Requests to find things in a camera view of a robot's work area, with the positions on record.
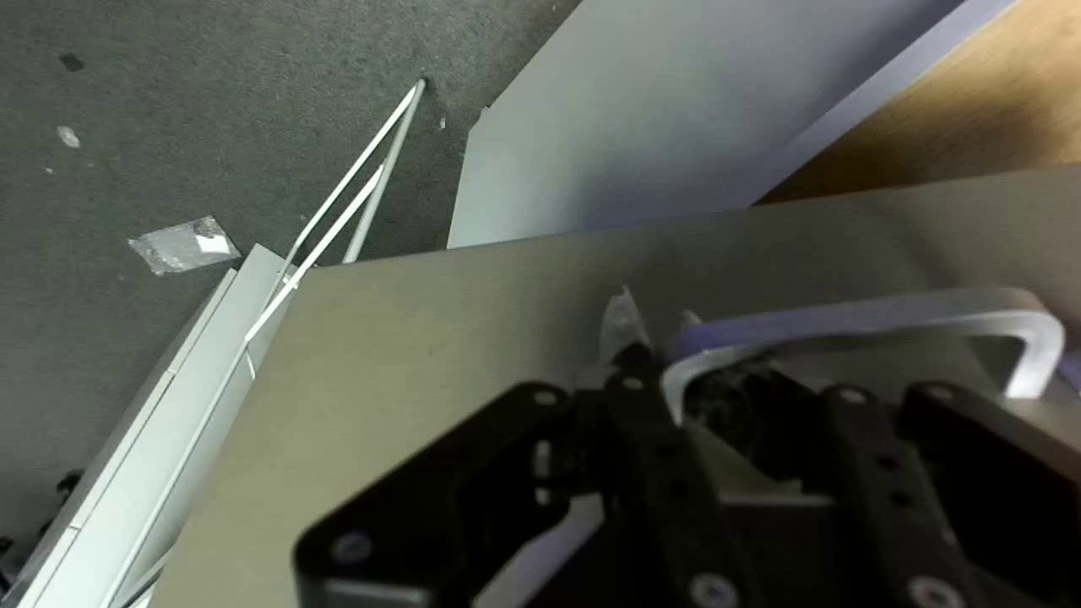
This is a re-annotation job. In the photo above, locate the white wire rack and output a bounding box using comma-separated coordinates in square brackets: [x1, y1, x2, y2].
[243, 78, 429, 343]

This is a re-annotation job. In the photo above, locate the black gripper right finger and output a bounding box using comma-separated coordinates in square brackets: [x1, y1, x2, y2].
[678, 309, 1081, 608]

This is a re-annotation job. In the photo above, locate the clear plastic bag on floor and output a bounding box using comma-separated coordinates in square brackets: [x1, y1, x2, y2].
[127, 217, 241, 276]

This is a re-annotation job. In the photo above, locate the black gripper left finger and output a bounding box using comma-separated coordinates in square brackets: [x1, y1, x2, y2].
[289, 295, 742, 608]

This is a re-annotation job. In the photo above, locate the beige filing cabinet bottom drawer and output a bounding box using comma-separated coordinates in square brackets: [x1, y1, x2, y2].
[151, 167, 1081, 608]

